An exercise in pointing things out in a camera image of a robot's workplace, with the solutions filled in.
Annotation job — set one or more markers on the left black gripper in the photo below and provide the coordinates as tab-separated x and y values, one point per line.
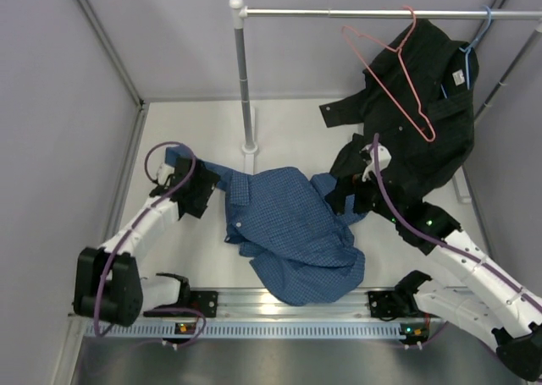
207	180

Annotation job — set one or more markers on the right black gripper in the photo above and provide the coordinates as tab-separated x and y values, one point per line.
346	186

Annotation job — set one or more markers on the blue plaid shirt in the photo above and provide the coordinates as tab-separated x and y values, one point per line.
280	220

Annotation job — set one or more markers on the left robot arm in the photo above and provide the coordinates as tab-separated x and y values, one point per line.
108	284

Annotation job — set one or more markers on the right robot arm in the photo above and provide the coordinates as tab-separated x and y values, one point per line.
501	313

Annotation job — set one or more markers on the black striped shirt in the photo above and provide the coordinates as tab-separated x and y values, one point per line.
429	137

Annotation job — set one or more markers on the silver clothes rack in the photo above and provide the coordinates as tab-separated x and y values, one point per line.
240	12

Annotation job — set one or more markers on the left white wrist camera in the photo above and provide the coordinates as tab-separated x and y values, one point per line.
163	172

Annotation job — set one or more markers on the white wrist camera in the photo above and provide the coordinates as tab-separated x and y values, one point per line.
375	155
163	172

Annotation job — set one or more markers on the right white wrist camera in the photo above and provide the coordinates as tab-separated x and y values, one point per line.
375	155

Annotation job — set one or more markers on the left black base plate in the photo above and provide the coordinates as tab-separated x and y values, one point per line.
205	301

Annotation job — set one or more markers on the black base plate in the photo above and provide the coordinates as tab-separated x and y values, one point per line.
205	301
383	304

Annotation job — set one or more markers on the aluminium mounting rail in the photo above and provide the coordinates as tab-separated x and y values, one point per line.
258	304

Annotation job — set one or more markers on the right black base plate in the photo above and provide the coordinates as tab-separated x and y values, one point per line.
383	304

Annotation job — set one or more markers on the slotted cable duct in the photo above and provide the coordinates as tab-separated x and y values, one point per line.
258	330

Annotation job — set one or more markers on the blue wire hanger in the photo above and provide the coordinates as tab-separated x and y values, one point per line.
465	75

